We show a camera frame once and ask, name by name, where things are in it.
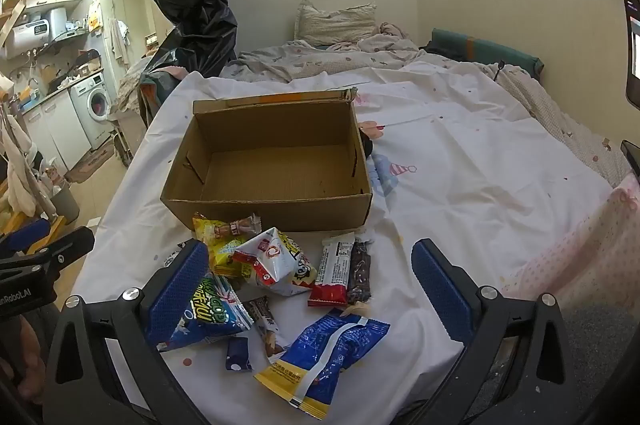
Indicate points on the person's left hand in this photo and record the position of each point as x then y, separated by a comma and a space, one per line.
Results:
31, 355

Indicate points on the phone screen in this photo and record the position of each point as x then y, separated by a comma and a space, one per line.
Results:
634, 40

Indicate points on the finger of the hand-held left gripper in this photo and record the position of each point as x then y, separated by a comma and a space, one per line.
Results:
25, 235
65, 250

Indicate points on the pink dotted blanket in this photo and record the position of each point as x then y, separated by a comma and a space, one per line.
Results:
590, 245

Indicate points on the patterned pillow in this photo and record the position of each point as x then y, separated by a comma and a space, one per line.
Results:
335, 22

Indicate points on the blue green snack packet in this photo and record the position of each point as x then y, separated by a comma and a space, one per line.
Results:
215, 310

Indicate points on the brown floor mat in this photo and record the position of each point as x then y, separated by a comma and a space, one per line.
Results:
90, 165

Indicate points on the grey patterned quilt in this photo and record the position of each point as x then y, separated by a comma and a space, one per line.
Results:
300, 60

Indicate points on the brown cardboard box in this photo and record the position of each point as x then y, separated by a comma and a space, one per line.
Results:
280, 205

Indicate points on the pile of clothes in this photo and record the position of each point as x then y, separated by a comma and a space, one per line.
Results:
135, 85

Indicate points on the hanging white clothes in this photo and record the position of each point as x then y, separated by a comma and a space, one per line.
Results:
20, 170

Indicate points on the wooden staircase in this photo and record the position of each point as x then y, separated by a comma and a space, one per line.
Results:
15, 5

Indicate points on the small dark blue packet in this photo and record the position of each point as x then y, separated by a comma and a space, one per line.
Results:
237, 352

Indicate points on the hanging white towel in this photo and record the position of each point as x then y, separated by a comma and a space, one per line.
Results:
119, 40

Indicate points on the range hood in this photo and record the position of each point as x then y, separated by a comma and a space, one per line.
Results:
62, 25

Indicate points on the small brown candy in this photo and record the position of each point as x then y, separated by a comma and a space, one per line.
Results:
235, 227

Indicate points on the small white snack packet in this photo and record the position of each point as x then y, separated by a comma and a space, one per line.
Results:
175, 255

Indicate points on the small black object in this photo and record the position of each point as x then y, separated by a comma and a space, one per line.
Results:
366, 144

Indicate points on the white washing machine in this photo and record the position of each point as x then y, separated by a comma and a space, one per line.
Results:
92, 110

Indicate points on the dark brown snack bar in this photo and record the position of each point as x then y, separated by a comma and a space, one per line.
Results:
359, 275

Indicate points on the yellow hanging bag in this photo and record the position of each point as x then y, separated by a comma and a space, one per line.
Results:
95, 17

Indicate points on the white water heater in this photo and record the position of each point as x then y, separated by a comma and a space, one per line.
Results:
30, 37

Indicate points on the blue yellow snack packet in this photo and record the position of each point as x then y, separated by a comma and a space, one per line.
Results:
330, 355

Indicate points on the white red triangular snack packet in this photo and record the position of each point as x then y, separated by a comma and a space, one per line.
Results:
275, 260

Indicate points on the red white snack bar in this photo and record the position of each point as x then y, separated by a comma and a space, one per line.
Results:
332, 270

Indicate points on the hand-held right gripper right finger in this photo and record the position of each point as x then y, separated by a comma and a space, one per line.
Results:
440, 290

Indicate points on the green mat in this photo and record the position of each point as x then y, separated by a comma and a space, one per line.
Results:
500, 52

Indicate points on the white base cabinet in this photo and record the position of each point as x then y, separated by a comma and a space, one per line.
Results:
57, 130

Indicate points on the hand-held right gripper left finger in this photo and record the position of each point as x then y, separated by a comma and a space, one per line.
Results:
180, 290

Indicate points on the brown white snack packet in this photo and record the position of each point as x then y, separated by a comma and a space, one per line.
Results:
265, 325

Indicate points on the white printed bed sheet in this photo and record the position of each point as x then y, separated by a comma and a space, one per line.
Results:
475, 180

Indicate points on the beige dotted quilt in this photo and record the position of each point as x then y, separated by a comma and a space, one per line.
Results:
565, 120

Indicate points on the grey trash bin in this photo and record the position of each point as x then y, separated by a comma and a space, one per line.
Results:
65, 205

